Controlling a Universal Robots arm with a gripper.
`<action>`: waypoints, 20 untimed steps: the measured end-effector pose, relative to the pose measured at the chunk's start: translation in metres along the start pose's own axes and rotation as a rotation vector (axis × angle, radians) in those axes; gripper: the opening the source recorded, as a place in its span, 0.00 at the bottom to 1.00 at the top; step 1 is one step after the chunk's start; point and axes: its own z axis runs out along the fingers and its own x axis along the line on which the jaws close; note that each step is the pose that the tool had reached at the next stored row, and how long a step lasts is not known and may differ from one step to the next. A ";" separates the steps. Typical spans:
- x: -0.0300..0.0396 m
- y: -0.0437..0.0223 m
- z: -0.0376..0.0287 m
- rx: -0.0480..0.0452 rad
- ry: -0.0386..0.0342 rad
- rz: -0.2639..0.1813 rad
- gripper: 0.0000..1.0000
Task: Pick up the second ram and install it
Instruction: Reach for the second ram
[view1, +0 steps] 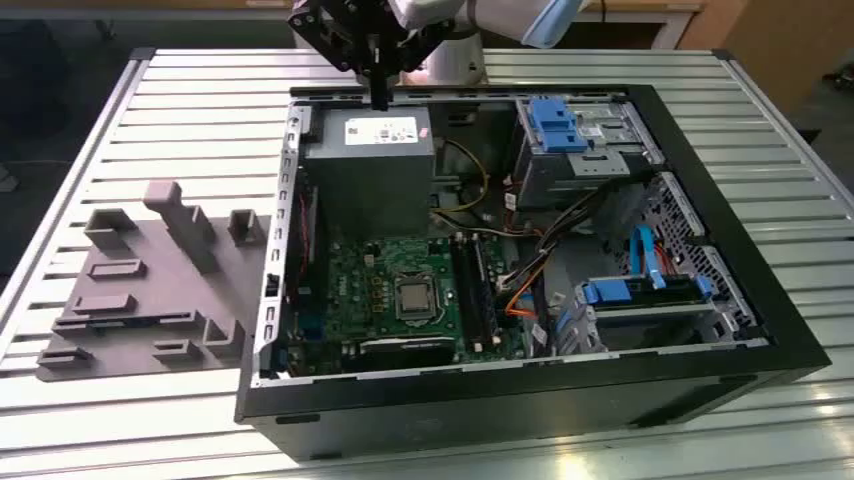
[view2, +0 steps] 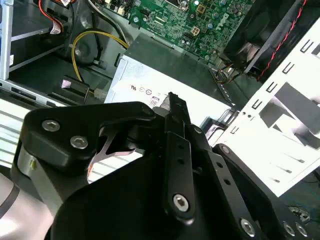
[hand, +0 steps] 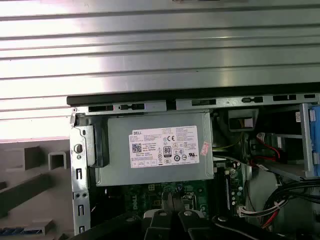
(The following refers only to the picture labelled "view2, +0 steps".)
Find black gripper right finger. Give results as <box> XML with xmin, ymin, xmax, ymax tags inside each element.
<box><xmin>186</xmin><ymin>124</ymin><xmax>312</xmax><ymax>240</ymax></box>

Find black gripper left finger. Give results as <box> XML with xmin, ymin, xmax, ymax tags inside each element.
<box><xmin>11</xmin><ymin>91</ymin><xmax>197</xmax><ymax>223</ymax></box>

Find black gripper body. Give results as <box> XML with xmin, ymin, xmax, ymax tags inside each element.
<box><xmin>48</xmin><ymin>119</ymin><xmax>261</xmax><ymax>240</ymax></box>

